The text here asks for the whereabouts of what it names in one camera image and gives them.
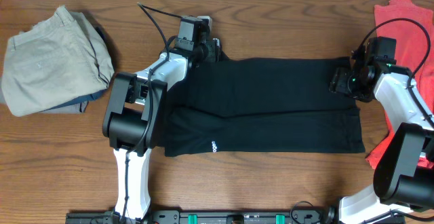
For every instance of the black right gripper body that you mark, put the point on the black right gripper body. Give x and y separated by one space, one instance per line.
350 83

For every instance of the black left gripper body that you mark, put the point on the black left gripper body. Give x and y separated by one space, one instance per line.
207 52

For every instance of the black t-shirt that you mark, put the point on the black t-shirt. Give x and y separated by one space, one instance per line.
261 105

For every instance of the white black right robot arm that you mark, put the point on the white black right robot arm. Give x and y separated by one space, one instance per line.
400 186

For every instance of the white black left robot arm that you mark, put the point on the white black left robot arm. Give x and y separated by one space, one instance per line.
134 117

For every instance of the folded dark blue garment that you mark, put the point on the folded dark blue garment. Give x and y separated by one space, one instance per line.
76 105

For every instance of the folded khaki pants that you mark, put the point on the folded khaki pants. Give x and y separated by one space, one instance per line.
59 59

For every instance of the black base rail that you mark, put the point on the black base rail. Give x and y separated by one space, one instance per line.
176 217

